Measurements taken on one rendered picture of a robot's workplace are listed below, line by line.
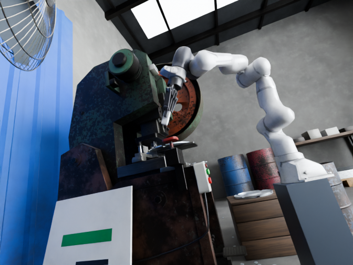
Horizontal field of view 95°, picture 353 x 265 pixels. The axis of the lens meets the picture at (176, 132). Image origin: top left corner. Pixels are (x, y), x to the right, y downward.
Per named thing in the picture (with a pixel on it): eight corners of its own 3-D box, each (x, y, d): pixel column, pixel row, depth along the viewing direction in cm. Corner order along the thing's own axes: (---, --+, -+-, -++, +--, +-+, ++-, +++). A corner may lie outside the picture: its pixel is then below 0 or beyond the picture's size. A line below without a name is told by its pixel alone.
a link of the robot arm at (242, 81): (255, 48, 100) (237, 65, 115) (233, 50, 94) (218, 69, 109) (269, 74, 97) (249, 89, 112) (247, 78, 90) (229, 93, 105)
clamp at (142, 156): (154, 162, 102) (152, 146, 105) (142, 160, 87) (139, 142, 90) (146, 164, 104) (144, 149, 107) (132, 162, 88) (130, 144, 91)
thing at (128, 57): (169, 108, 155) (167, 92, 160) (132, 65, 93) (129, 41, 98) (153, 113, 159) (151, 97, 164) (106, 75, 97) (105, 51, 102)
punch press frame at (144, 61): (215, 238, 109) (177, 72, 148) (208, 276, 69) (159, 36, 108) (115, 249, 127) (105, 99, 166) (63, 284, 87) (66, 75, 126)
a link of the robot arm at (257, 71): (266, 98, 106) (261, 75, 111) (290, 83, 91) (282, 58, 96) (241, 94, 100) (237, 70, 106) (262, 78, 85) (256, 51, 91)
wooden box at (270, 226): (286, 232, 134) (271, 188, 145) (313, 253, 98) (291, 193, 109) (237, 238, 140) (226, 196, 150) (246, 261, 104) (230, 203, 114)
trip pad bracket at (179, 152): (189, 189, 75) (181, 148, 81) (185, 191, 66) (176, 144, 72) (177, 191, 76) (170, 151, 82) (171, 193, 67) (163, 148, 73)
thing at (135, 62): (145, 83, 105) (141, 56, 112) (136, 73, 95) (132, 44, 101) (116, 94, 110) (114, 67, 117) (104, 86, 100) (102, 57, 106)
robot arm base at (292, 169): (317, 175, 91) (306, 151, 95) (342, 175, 73) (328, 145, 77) (275, 182, 94) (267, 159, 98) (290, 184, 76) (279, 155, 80)
